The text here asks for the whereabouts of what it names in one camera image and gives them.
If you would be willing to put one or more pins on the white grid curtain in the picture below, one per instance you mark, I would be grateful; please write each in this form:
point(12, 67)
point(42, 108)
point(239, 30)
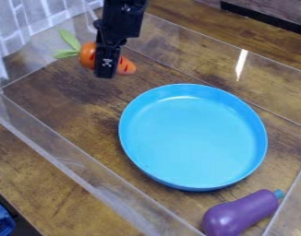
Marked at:
point(26, 17)

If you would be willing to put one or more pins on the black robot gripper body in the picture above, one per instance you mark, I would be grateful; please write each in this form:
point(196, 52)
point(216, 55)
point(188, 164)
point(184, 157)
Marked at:
point(121, 20)

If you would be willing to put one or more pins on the blue object at corner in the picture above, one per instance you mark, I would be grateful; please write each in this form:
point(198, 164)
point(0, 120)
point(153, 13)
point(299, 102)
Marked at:
point(6, 223)

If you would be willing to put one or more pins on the orange toy carrot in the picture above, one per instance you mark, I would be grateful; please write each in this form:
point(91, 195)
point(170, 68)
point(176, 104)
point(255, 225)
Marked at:
point(84, 52)

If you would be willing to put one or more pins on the blue plastic plate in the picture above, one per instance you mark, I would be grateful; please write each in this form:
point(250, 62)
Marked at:
point(192, 136)

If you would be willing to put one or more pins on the purple toy eggplant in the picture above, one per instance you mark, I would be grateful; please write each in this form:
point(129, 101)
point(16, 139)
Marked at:
point(230, 218)

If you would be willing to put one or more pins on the clear acrylic enclosure wall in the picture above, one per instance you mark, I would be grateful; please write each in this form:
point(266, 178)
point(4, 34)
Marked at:
point(64, 173)

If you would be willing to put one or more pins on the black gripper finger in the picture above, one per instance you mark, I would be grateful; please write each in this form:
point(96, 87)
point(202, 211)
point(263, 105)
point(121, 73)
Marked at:
point(99, 27)
point(105, 61)

